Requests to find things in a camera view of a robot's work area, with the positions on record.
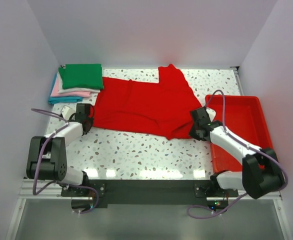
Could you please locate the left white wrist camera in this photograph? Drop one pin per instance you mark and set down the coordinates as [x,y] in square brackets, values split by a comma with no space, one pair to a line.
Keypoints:
[66,112]

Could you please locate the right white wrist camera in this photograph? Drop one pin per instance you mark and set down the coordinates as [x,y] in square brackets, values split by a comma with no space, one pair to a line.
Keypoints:
[211,113]

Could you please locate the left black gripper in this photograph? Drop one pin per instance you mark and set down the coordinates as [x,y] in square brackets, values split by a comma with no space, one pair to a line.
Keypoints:
[91,120]

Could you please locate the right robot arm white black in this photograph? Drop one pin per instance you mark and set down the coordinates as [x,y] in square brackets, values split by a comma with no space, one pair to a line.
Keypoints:
[260,172]

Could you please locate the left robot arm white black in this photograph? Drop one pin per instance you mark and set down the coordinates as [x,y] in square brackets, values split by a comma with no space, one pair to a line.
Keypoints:
[47,156]

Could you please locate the teal folded t shirt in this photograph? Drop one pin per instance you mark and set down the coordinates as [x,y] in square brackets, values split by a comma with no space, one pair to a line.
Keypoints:
[61,99]

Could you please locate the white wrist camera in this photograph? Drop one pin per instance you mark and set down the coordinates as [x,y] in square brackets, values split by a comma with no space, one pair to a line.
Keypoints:
[66,112]
[211,113]

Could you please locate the green folded t shirt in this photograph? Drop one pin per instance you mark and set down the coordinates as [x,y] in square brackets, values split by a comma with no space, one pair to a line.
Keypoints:
[88,76]

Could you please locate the red plastic bin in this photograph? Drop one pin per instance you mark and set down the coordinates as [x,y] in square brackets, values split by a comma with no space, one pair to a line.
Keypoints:
[244,117]

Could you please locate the pink folded t shirt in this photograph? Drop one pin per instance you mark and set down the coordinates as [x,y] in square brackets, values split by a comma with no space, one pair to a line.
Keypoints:
[55,90]

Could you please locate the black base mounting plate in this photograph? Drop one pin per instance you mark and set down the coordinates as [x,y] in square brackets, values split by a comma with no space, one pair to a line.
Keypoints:
[146,192]

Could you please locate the red t shirt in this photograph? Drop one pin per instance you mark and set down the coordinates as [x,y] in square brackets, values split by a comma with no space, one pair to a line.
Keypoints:
[161,109]

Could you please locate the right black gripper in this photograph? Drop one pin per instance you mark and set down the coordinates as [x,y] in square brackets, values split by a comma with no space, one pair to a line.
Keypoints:
[193,134]

